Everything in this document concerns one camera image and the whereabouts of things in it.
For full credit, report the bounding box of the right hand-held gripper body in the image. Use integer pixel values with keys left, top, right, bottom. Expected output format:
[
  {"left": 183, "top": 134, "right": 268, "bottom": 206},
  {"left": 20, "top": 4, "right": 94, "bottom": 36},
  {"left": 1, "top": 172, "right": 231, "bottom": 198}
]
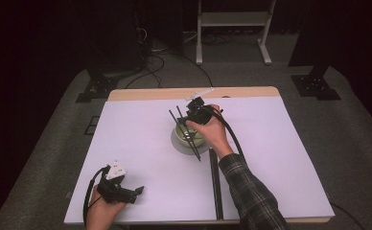
[{"left": 184, "top": 87, "right": 215, "bottom": 127}]

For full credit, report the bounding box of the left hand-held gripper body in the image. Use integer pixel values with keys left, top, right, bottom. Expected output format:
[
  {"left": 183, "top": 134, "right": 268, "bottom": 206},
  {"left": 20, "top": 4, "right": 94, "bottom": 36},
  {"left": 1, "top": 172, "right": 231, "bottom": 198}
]
[{"left": 97, "top": 160, "right": 138, "bottom": 204}]

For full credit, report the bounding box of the black chopstick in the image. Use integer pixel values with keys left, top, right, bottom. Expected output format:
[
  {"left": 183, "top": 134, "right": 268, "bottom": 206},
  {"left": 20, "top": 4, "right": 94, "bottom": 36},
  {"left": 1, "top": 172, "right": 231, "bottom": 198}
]
[
  {"left": 168, "top": 109, "right": 202, "bottom": 162},
  {"left": 175, "top": 105, "right": 198, "bottom": 151}
]

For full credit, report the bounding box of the pale green bowl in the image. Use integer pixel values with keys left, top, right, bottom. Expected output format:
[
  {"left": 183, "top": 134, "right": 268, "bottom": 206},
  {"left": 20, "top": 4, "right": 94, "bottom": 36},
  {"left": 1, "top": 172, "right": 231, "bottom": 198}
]
[{"left": 174, "top": 123, "right": 209, "bottom": 149}]

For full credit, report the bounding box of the person's right hand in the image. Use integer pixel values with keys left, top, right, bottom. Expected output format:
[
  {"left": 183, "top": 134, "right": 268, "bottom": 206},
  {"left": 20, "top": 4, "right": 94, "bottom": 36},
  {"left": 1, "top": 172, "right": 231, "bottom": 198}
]
[{"left": 186, "top": 103, "right": 235, "bottom": 160}]

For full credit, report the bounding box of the person's left hand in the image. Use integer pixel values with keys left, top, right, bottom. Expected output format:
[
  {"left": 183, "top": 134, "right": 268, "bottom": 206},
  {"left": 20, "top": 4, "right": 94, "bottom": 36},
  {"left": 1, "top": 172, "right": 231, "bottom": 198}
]
[{"left": 84, "top": 185, "right": 128, "bottom": 230}]

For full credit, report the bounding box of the wooden table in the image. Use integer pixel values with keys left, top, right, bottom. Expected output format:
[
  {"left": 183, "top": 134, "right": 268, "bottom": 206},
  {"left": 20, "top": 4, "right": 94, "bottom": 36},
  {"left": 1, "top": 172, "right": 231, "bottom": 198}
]
[{"left": 63, "top": 85, "right": 336, "bottom": 225}]

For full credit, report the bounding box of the white table mat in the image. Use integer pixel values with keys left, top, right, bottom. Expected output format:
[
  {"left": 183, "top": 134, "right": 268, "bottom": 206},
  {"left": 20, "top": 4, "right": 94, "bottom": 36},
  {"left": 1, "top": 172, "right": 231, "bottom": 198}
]
[{"left": 63, "top": 96, "right": 336, "bottom": 225}]

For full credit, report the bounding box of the black ribbed strip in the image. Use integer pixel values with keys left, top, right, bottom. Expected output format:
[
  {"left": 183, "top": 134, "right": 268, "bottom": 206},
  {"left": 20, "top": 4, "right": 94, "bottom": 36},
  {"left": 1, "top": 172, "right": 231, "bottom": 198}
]
[{"left": 208, "top": 148, "right": 225, "bottom": 221}]

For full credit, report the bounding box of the black stand base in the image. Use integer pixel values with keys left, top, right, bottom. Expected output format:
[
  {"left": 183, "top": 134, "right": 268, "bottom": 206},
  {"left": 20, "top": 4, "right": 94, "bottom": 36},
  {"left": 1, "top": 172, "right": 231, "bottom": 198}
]
[
  {"left": 291, "top": 64, "right": 342, "bottom": 102},
  {"left": 75, "top": 77, "right": 120, "bottom": 104}
]

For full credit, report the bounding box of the white metal stand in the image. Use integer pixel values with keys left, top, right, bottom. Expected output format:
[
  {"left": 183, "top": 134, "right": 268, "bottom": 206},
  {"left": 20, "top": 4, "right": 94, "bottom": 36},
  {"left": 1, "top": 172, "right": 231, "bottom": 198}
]
[{"left": 195, "top": 0, "right": 277, "bottom": 66}]

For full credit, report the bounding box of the left hand-held gripper black cable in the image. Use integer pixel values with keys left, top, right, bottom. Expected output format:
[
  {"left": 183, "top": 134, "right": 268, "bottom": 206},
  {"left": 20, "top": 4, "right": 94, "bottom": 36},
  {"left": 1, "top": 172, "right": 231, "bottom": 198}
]
[{"left": 81, "top": 165, "right": 111, "bottom": 228}]

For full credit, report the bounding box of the hand-held gripper black cable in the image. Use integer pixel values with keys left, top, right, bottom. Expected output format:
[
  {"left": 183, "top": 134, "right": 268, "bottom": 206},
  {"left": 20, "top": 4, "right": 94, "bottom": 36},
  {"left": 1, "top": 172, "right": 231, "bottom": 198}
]
[
  {"left": 81, "top": 165, "right": 111, "bottom": 228},
  {"left": 205, "top": 105, "right": 248, "bottom": 165}
]

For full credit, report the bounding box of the right hand-held gripper black cable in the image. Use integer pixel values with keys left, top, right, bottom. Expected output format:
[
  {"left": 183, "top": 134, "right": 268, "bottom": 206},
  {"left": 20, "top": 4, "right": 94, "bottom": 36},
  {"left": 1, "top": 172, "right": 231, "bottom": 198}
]
[{"left": 205, "top": 105, "right": 248, "bottom": 165}]

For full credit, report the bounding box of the black floor cable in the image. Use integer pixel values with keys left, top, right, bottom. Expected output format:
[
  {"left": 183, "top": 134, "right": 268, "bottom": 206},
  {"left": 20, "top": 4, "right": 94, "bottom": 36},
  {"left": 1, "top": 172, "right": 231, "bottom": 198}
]
[
  {"left": 161, "top": 51, "right": 215, "bottom": 88},
  {"left": 329, "top": 201, "right": 367, "bottom": 230},
  {"left": 124, "top": 53, "right": 166, "bottom": 90}
]

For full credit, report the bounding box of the black floor frame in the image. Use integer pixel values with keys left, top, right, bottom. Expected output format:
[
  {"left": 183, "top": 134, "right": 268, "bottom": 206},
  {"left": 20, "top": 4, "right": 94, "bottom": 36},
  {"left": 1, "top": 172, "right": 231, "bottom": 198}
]
[{"left": 83, "top": 115, "right": 101, "bottom": 136}]

